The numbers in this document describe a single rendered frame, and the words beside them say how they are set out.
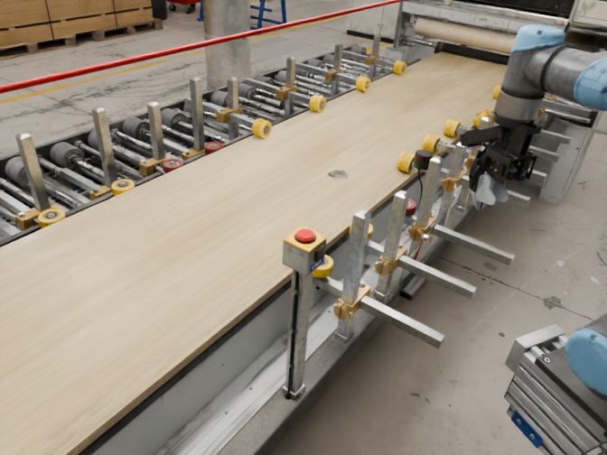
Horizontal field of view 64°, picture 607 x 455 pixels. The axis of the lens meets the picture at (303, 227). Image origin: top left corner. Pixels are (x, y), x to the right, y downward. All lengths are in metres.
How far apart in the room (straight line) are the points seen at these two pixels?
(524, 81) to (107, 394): 1.04
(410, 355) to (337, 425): 0.56
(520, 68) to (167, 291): 1.01
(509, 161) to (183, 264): 0.95
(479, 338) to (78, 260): 1.96
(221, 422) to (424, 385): 1.22
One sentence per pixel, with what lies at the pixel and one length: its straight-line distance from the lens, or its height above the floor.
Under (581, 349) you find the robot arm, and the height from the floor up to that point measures 1.22.
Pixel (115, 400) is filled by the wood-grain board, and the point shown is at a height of 0.90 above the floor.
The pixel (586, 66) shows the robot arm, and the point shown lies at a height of 1.64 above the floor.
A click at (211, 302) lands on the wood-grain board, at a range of 1.36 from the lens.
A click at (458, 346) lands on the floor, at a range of 2.65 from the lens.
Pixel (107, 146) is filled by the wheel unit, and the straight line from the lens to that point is 1.98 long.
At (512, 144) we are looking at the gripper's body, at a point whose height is 1.47.
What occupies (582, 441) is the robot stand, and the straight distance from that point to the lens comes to 1.28.
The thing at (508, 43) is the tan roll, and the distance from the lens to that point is 3.95.
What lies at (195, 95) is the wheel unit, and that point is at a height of 1.10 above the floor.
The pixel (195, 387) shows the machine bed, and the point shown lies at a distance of 1.40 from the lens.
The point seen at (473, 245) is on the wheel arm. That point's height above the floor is 0.86.
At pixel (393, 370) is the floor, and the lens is 2.44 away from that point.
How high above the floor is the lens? 1.82
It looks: 34 degrees down
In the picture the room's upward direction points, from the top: 4 degrees clockwise
